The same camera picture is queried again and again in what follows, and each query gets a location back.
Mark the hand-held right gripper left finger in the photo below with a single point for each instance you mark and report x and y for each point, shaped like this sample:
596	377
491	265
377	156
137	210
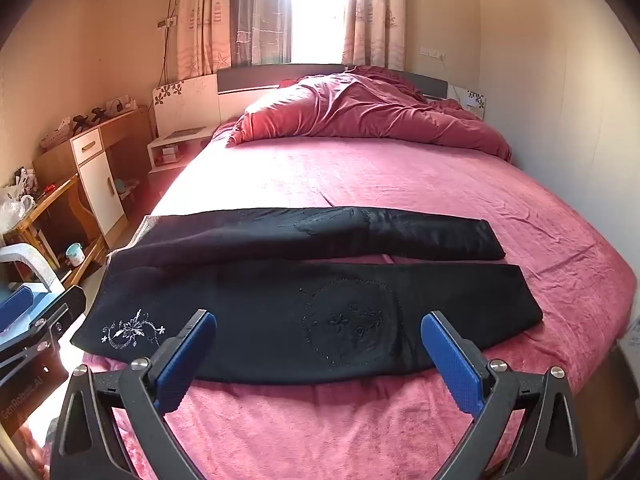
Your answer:
187	360

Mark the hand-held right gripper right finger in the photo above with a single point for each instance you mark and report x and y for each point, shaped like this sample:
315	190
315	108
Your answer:
450	360

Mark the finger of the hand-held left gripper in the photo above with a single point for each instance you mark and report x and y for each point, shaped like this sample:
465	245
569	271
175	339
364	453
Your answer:
60	317
15	306

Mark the black pants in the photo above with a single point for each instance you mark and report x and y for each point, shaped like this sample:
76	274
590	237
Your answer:
250	310

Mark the white plastic chair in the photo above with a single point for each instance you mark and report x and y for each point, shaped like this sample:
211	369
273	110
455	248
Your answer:
32	260

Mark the mint green cup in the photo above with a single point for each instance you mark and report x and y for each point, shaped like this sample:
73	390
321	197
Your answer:
76	255

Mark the white plastic bag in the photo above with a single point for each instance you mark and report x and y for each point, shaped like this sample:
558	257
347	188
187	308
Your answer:
12	207

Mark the wooden side table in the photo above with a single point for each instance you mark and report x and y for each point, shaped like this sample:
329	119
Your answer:
55	195

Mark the wooden cabinet with white door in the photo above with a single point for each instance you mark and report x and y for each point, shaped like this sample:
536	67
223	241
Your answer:
100	185

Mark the white basket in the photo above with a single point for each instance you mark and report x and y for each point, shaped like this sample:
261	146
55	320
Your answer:
55	137

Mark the bed with pink sheet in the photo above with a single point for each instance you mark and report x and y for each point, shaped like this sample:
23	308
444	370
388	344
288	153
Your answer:
375	175

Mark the white nightstand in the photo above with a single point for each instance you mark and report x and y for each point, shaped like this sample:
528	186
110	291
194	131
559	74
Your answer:
175	147

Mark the white floral headboard panel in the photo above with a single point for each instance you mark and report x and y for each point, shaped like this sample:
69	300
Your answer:
185	102
472	97

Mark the red duvet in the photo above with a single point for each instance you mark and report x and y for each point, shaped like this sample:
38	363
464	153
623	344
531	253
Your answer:
350	105

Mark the dark headboard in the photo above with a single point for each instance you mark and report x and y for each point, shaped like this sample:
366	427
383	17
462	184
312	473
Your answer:
240	80

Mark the patterned beige curtain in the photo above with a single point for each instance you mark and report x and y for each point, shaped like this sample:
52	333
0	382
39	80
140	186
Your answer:
210	15
375	15

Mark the bright window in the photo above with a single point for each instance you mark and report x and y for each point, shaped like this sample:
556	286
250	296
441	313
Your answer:
317	10

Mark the white wall socket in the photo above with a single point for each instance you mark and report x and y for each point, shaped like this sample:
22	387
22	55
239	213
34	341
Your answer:
432	52

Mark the wall power strip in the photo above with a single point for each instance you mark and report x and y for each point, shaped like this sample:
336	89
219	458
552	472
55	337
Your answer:
166	22

